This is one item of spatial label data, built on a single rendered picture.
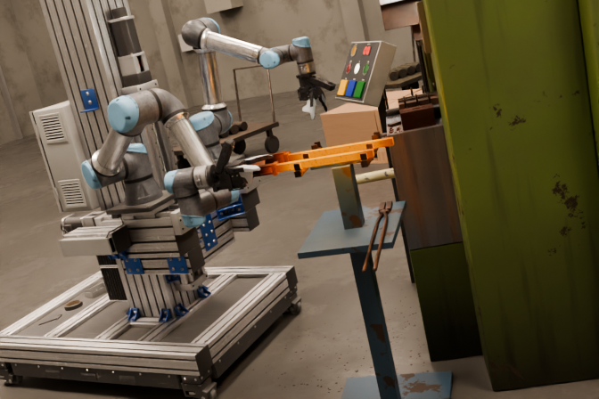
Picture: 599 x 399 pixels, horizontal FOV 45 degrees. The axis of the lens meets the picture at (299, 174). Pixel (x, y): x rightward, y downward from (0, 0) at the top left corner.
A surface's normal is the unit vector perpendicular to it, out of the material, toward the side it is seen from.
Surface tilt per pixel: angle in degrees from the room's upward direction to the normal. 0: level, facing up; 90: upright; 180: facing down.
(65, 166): 90
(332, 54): 90
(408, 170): 90
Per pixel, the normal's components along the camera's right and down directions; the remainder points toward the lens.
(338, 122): -0.63, 0.31
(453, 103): -0.11, 0.25
